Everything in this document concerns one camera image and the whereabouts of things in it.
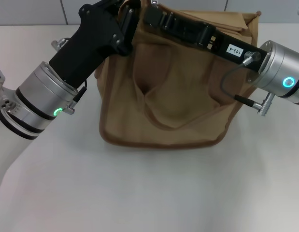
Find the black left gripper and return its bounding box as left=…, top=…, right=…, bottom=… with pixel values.
left=49, top=0, right=142, bottom=89

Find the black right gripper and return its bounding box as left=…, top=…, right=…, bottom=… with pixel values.
left=143, top=6, right=267, bottom=72

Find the khaki canvas food bag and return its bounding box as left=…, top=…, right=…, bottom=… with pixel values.
left=95, top=0, right=262, bottom=148

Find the left gripper cable with connectors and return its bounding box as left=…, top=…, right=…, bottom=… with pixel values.
left=51, top=37, right=88, bottom=116

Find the gripper cable with connectors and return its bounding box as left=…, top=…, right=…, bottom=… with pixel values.
left=51, top=37, right=88, bottom=116
left=221, top=50, right=274, bottom=116

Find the right gripper cable with connectors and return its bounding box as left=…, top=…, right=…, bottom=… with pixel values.
left=221, top=50, right=274, bottom=116

